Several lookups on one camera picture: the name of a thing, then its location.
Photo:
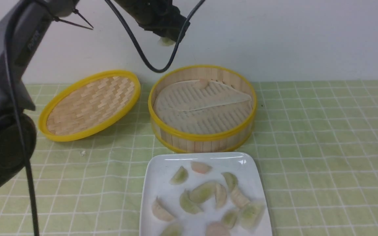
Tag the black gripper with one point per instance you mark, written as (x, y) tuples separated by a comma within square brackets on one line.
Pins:
[(158, 16)]

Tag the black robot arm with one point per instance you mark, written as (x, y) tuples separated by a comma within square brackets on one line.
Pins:
[(21, 31)]

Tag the white square plate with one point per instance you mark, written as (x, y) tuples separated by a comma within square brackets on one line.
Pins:
[(162, 168)]

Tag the pink dumpling plate left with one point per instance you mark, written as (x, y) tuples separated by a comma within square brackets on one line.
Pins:
[(160, 212)]

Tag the steamer paper liner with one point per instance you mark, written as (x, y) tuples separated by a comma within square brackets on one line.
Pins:
[(202, 107)]

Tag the yellow-rimmed bamboo steamer lid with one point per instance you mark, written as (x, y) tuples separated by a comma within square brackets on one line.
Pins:
[(89, 106)]

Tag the yellow-rimmed bamboo steamer basket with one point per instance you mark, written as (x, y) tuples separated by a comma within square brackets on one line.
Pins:
[(181, 142)]

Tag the pale pink dumpling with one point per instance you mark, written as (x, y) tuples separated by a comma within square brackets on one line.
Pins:
[(200, 167)]

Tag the pink dumpling centre right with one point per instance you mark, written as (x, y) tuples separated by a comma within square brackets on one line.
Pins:
[(220, 196)]

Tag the pink ridged dumpling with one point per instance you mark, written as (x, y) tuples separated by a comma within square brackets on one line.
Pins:
[(238, 198)]

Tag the green checkered tablecloth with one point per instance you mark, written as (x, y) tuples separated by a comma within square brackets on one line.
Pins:
[(315, 145)]

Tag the small green dumpling bottom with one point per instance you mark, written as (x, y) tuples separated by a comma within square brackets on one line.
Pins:
[(229, 219)]

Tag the pink dumpling bottom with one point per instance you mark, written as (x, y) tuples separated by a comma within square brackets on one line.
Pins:
[(217, 229)]

